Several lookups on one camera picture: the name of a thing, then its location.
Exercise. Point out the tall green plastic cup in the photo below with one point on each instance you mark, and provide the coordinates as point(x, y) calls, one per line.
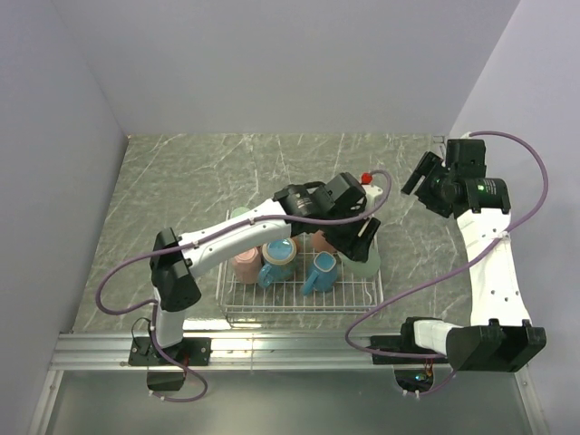
point(236, 212)

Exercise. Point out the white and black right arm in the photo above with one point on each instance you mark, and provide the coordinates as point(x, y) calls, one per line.
point(500, 336)

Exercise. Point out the aluminium mounting rail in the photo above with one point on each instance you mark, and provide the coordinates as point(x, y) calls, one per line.
point(230, 350)

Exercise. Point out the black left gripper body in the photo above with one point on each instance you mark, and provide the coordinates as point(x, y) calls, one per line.
point(345, 236)

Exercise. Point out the pink mug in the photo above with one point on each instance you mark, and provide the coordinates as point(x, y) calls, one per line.
point(247, 265)

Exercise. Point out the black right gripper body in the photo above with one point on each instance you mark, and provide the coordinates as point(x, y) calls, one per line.
point(431, 191)

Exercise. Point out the white wire dish rack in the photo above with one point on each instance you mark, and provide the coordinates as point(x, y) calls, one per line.
point(350, 294)

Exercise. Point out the orange floral mug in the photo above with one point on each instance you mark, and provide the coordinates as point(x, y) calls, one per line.
point(297, 241)

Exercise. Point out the short green plastic cup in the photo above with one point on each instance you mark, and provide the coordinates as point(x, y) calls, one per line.
point(366, 269)

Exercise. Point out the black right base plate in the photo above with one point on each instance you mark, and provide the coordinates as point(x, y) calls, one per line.
point(413, 367)

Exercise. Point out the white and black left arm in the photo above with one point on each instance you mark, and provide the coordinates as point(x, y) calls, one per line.
point(179, 260)

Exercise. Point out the tall pink plastic cup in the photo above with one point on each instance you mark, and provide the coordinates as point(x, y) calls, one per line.
point(320, 244)

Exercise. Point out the blue mug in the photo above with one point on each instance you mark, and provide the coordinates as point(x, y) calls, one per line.
point(321, 275)
point(279, 262)

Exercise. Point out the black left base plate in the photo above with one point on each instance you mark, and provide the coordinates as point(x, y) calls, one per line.
point(169, 369)

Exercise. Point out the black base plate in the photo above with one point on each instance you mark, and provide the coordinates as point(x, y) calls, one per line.
point(413, 367)
point(169, 369)

